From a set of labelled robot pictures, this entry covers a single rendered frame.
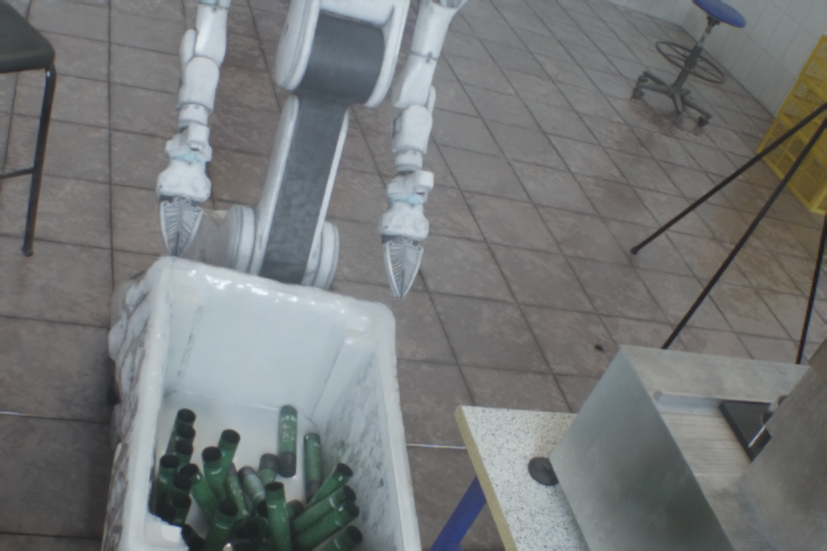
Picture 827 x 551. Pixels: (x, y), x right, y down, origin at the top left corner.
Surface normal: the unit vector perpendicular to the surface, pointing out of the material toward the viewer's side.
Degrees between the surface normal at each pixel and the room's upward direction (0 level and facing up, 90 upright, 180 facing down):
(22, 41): 0
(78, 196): 0
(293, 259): 70
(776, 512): 90
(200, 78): 48
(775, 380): 0
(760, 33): 90
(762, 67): 90
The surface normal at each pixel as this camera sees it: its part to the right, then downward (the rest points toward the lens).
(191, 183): 0.38, -0.06
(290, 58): -0.81, 0.01
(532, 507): 0.35, -0.76
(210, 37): 0.31, 0.30
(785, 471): -0.91, -0.12
